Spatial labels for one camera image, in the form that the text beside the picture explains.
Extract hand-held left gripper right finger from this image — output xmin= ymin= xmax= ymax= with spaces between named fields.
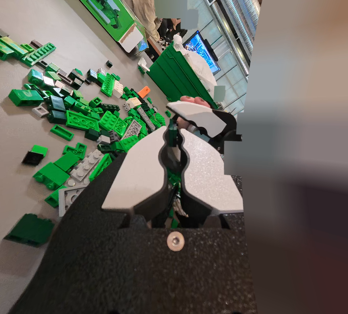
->
xmin=178 ymin=128 xmax=244 ymax=227

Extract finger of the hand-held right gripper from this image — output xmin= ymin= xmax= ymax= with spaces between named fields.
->
xmin=166 ymin=101 xmax=228 ymax=138

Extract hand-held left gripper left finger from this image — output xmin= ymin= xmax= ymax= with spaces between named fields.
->
xmin=102 ymin=126 xmax=168 ymax=227

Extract dark green brick assembly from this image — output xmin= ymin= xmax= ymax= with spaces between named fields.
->
xmin=168 ymin=119 xmax=179 ymax=147

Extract pile of green toy bricks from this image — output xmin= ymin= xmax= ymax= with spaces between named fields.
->
xmin=0 ymin=35 xmax=170 ymax=222

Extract grey desk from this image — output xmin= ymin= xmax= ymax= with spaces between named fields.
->
xmin=0 ymin=0 xmax=191 ymax=314

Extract person's right hand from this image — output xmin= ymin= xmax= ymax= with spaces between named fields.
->
xmin=179 ymin=95 xmax=212 ymax=109

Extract green plastic crate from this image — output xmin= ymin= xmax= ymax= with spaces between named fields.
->
xmin=146 ymin=41 xmax=218 ymax=109

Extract white plastic bags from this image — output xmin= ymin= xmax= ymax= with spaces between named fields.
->
xmin=173 ymin=34 xmax=218 ymax=95

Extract grey plate with holes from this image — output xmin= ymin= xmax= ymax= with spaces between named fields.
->
xmin=123 ymin=119 xmax=142 ymax=141
xmin=137 ymin=106 xmax=156 ymax=131

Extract light grey long plate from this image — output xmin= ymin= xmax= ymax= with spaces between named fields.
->
xmin=58 ymin=148 xmax=105 ymax=217

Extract computer monitor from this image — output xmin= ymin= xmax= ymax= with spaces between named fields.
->
xmin=182 ymin=30 xmax=222 ymax=75

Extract green wedge plate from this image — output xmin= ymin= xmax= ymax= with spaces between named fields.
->
xmin=65 ymin=110 xmax=100 ymax=131

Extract green rectangular block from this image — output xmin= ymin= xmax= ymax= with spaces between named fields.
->
xmin=8 ymin=89 xmax=44 ymax=107
xmin=32 ymin=161 xmax=70 ymax=191

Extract white rectangular brick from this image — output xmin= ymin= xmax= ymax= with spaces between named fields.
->
xmin=112 ymin=80 xmax=124 ymax=99

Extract small green plate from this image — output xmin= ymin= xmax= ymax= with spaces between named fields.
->
xmin=50 ymin=124 xmax=75 ymax=141

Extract green long plate with holes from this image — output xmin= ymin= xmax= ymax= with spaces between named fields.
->
xmin=101 ymin=73 xmax=115 ymax=97

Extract black flat tile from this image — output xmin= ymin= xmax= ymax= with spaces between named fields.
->
xmin=21 ymin=151 xmax=44 ymax=166

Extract dark green large block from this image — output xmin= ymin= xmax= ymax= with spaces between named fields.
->
xmin=3 ymin=213 xmax=55 ymax=247

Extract green cardboard toy box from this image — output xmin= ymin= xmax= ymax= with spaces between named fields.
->
xmin=50 ymin=0 xmax=146 ymax=54

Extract green narrow plate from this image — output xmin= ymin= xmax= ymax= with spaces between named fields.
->
xmin=21 ymin=42 xmax=57 ymax=67

